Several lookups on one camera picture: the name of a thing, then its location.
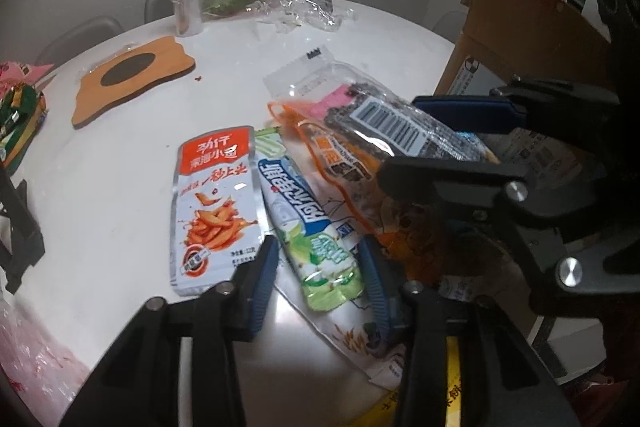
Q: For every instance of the red and white snack packet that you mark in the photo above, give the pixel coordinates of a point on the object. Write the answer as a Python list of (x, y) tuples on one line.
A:
[(215, 207)]

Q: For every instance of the wooden cat-shaped coaster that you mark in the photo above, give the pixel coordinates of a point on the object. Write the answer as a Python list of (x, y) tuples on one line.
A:
[(135, 77)]

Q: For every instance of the brown cardboard box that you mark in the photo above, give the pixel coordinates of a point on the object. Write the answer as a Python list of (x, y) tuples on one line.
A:
[(520, 32)]

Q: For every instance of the black folding stand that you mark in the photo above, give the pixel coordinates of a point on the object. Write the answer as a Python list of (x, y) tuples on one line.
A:
[(20, 227)]

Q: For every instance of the yellow snack packet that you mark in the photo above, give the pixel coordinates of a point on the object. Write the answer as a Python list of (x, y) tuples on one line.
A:
[(450, 387)]

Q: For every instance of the green and white snack packet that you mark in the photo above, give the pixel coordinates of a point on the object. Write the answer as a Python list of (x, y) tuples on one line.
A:
[(310, 237)]

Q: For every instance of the crumpled clear plastic wrapper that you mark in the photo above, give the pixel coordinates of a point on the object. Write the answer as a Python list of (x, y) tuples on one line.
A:
[(310, 9)]

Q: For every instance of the green snack bag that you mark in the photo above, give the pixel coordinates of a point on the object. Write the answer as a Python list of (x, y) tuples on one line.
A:
[(20, 127)]

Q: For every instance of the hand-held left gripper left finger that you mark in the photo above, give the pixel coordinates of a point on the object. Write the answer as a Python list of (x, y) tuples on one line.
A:
[(262, 287)]

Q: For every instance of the pink plastic bag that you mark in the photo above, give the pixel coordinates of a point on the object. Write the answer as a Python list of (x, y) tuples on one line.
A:
[(35, 372)]

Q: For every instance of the white oat print snack packet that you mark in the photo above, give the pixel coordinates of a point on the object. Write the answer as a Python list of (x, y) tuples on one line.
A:
[(345, 337)]

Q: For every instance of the clear dark seed snack packet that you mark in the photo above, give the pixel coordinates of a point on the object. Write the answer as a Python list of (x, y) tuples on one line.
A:
[(350, 102)]

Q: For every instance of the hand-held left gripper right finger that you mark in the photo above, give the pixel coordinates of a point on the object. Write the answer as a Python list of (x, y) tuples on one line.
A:
[(377, 297)]

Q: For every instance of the orange chicken foot snack packet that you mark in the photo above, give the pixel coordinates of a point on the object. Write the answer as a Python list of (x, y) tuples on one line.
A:
[(345, 167)]

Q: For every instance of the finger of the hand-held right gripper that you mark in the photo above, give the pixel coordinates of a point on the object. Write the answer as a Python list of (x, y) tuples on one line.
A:
[(450, 182), (465, 114)]

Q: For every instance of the pink snack packet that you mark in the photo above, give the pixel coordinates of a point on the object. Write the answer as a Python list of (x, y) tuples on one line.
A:
[(20, 71)]

